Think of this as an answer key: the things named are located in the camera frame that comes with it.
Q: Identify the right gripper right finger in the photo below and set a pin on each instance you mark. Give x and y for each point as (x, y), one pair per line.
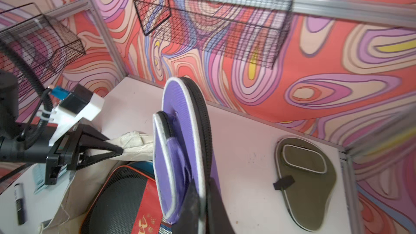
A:
(217, 218)

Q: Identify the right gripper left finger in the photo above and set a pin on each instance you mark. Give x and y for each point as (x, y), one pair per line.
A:
(189, 213)

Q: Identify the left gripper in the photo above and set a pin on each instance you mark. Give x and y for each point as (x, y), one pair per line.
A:
(78, 149)

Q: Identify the white canvas tote bag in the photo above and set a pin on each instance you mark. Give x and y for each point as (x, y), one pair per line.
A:
(85, 184)

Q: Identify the black red paddle case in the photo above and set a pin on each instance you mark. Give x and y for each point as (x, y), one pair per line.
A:
(128, 203)

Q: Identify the purple paddle case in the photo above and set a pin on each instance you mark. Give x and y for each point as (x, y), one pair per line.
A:
(182, 146)

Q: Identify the green paddle case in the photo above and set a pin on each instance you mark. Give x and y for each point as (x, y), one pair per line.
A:
(306, 178)

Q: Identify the blue paddle case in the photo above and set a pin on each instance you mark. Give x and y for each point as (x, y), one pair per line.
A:
(146, 167)

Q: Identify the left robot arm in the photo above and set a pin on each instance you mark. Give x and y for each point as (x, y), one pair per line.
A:
(47, 102)

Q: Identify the black marker pen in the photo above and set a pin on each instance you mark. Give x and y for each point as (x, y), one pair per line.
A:
(19, 200)

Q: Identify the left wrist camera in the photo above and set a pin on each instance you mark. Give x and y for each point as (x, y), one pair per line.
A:
(79, 103)

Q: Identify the left wire basket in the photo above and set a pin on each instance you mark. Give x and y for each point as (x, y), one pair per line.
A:
(35, 48)

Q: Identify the wire basket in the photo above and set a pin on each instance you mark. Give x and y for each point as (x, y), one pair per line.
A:
(252, 31)
(35, 48)

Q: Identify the back wire basket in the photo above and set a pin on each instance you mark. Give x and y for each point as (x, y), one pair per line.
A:
(252, 31)

